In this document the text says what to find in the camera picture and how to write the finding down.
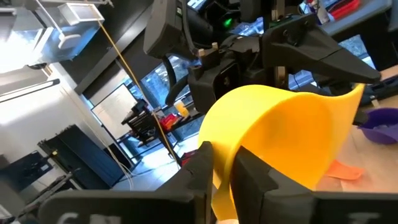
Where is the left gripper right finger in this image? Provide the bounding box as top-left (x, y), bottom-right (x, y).
top-left (229, 146), bottom-right (398, 224)

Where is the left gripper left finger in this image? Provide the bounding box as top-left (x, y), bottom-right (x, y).
top-left (39, 141), bottom-right (215, 224)

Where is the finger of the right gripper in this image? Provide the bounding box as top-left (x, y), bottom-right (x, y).
top-left (310, 77), bottom-right (358, 96)
top-left (262, 14), bottom-right (381, 84)

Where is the purple measuring cup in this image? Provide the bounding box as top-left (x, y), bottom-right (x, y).
top-left (357, 108), bottom-right (398, 146)

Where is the orange measuring cup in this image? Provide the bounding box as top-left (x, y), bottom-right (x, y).
top-left (325, 159), bottom-right (365, 181)

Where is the yellow measuring cup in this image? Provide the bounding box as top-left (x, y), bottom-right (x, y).
top-left (198, 83), bottom-right (365, 222)

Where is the orange translucent bottle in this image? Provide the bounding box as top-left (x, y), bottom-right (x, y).
top-left (174, 100), bottom-right (190, 118)

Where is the dark room divider panel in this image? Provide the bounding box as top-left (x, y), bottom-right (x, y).
top-left (37, 124), bottom-right (125, 191)

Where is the red black tool box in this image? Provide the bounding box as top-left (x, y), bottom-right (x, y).
top-left (160, 113), bottom-right (178, 131)

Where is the black equipment cart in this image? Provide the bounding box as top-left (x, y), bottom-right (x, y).
top-left (121, 98), bottom-right (164, 146)

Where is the whiteboard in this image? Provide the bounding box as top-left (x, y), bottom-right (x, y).
top-left (91, 83), bottom-right (141, 141)

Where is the black aluminium table frame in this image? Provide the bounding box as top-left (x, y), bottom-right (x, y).
top-left (362, 73), bottom-right (398, 106)

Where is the yellow extension cable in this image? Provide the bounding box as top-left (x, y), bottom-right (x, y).
top-left (83, 0), bottom-right (182, 167)

